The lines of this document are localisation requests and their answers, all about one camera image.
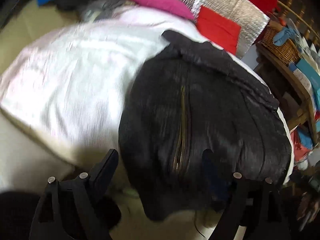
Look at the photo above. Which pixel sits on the white bed sheet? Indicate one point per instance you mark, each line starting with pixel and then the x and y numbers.
pixel 75 75

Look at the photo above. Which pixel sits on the wooden stair railing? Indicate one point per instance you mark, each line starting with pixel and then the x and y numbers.
pixel 292 11

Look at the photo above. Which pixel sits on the blue cloth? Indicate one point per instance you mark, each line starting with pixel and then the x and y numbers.
pixel 282 36

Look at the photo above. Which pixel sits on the black quilted jacket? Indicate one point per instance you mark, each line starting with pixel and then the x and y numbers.
pixel 162 100

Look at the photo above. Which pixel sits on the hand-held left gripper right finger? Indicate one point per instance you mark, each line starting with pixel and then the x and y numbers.
pixel 212 172

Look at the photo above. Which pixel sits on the teal cardboard box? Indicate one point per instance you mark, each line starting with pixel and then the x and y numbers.
pixel 310 72

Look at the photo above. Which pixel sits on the grey garment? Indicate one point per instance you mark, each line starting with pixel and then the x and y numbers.
pixel 107 5

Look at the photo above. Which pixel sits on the wooden table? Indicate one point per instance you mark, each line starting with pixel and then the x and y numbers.
pixel 282 65

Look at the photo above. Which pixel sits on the wicker basket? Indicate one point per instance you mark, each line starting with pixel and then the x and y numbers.
pixel 282 47

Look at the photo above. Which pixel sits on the red pillow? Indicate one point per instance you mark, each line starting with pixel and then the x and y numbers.
pixel 217 30

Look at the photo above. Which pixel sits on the pink pillow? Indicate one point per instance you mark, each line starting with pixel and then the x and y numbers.
pixel 160 1

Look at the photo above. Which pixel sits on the cream leather sofa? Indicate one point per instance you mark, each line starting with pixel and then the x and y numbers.
pixel 32 22

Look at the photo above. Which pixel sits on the silver foil insulation board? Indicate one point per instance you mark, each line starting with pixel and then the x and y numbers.
pixel 225 5

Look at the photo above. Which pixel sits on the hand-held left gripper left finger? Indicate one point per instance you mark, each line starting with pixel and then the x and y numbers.
pixel 105 170

